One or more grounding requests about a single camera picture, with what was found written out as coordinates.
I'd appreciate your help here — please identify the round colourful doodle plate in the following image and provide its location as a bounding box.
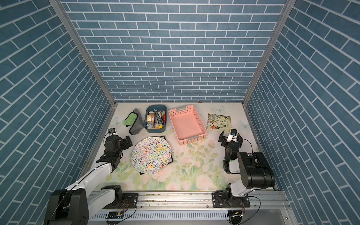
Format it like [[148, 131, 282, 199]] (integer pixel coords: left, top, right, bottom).
[[131, 136, 173, 175]]

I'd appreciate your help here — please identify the grey green cleaning cloth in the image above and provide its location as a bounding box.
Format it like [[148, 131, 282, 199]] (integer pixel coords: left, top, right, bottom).
[[123, 108, 144, 136]]

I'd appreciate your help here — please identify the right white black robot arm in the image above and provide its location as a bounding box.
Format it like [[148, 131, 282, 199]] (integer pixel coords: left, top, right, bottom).
[[217, 129, 276, 207]]

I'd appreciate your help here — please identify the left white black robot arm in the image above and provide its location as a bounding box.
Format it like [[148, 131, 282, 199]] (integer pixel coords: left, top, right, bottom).
[[44, 134, 133, 225]]

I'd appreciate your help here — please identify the pink plastic basket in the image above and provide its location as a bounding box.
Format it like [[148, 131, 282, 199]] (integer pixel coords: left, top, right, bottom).
[[168, 105, 207, 145]]

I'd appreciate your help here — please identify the teal stationery bin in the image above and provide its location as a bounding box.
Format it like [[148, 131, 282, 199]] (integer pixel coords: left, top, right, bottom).
[[144, 105, 167, 133]]

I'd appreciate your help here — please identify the right small circuit board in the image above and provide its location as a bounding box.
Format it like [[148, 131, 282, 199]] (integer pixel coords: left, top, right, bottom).
[[227, 210, 243, 225]]

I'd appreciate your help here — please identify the small circuit board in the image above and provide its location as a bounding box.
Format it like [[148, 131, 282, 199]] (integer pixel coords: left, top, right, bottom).
[[106, 211, 125, 220], [227, 210, 243, 225]]

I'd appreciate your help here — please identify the left small circuit board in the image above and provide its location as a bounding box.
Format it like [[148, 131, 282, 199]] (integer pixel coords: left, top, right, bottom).
[[106, 211, 125, 220]]

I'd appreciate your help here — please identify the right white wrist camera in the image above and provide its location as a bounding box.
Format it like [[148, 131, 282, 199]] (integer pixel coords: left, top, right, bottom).
[[226, 128, 237, 143]]

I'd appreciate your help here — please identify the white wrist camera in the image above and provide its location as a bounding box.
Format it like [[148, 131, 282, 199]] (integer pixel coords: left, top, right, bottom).
[[107, 128, 117, 136], [226, 128, 237, 143]]

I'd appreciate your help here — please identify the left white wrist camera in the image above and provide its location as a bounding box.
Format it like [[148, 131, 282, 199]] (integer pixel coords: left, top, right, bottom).
[[107, 128, 117, 136]]

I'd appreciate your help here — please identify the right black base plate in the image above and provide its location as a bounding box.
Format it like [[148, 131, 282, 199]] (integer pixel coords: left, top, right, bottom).
[[212, 190, 250, 208]]

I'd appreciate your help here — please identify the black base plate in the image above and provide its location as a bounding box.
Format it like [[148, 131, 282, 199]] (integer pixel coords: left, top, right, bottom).
[[104, 193, 138, 210], [212, 190, 250, 208]]

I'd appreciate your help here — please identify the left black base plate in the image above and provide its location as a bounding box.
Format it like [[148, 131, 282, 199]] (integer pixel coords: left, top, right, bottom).
[[104, 193, 138, 210]]

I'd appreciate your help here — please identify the aluminium mounting rail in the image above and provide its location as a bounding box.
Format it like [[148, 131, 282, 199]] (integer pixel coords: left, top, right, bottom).
[[84, 191, 290, 212]]

